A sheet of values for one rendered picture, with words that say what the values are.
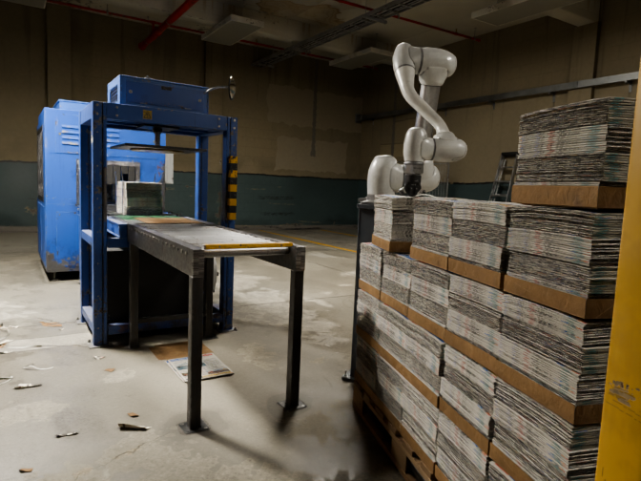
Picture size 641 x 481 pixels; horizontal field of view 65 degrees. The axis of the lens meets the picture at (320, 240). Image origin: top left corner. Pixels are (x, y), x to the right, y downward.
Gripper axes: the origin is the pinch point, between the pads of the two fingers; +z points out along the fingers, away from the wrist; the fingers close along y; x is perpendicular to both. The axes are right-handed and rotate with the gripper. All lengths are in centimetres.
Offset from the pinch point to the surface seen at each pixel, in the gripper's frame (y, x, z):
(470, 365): -19, -91, 35
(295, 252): -51, 16, 19
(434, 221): -18, -60, -4
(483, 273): -19, -93, 7
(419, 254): -19, -52, 9
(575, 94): 504, 501, -170
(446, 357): -19, -76, 38
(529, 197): -19, -110, -15
